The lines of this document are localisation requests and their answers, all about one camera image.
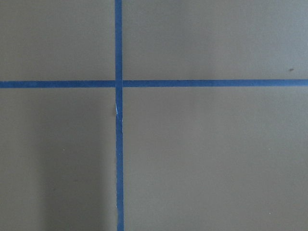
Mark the horizontal blue tape line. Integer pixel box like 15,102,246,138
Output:
0,79,308,89

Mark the vertical blue tape line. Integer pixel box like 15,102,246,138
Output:
115,0,125,231

